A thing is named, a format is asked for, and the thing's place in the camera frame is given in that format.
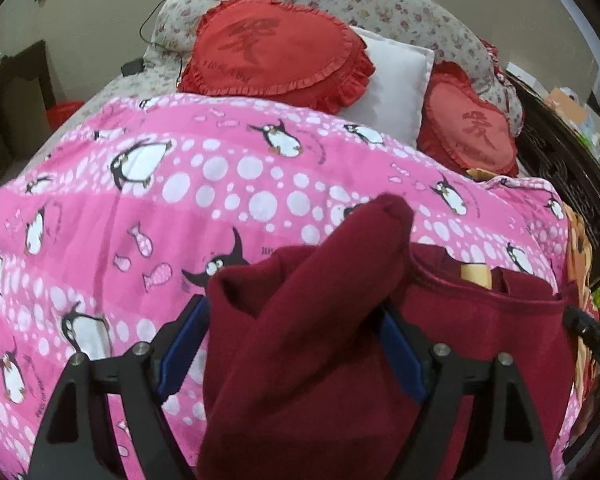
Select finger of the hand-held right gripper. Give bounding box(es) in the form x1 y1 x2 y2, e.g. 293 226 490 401
562 305 600 356

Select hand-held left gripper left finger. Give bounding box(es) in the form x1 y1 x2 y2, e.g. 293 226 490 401
27 296 211 480

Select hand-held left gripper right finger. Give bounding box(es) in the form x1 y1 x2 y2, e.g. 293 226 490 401
380 305 553 480

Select maroon sweater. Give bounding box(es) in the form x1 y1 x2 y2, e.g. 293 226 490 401
196 194 581 480

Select pink penguin blanket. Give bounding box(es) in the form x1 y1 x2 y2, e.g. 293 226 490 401
0 92 581 480

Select cardboard box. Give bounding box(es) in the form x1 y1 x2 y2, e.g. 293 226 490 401
545 87 588 121

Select small red heart pillow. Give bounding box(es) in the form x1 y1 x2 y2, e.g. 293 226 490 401
417 60 521 178

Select red plastic basin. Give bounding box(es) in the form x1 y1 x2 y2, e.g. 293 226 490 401
46 101 84 127

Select white pillow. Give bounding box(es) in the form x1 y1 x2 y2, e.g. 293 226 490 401
337 25 436 143

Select floral bed sheet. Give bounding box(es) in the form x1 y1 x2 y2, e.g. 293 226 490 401
27 57 181 161

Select dark wooden cabinet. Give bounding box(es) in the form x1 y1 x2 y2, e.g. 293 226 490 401
0 40 56 196

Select large red heart pillow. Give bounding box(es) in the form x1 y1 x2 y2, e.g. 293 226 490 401
177 0 376 113

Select dark carved wooden bed frame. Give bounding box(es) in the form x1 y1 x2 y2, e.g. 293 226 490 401
505 72 600 286

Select black cable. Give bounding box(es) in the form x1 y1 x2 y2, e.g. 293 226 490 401
140 0 241 56

